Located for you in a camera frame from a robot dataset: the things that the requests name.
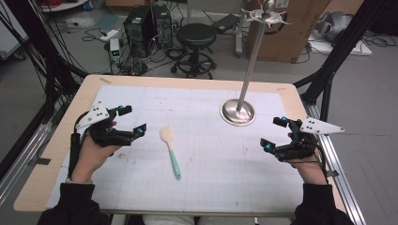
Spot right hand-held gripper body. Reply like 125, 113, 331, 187
274, 115, 346, 163

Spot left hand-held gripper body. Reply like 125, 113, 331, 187
74, 101, 136, 148

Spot person's left hand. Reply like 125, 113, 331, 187
70, 121, 122, 184

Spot person's right hand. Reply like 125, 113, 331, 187
286, 132, 329, 186

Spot metal utensil stand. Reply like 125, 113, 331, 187
219, 0, 291, 128

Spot white grid mat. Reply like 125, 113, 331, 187
45, 84, 306, 216

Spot white device with green display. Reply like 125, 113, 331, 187
109, 37, 122, 64

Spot white power strip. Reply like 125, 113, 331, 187
99, 29, 119, 43

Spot large black computer tower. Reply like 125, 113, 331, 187
123, 5, 158, 59

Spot cardboard box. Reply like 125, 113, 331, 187
245, 0, 333, 64

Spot slim black computer tower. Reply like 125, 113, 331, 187
152, 3, 174, 50

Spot black round stool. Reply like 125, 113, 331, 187
170, 22, 218, 80

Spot white flat board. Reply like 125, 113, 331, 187
307, 32, 374, 57

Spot grey crumpled cover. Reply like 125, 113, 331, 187
314, 10, 355, 42

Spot black flat device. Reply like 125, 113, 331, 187
211, 13, 240, 34

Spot black cable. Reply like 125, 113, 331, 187
67, 121, 90, 180

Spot wooden spatula with teal handle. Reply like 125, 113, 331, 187
159, 126, 182, 181

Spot aluminium rail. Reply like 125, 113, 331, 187
301, 100, 368, 225
0, 120, 54, 205

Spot black frame struts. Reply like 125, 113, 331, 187
0, 0, 89, 126
293, 0, 398, 122

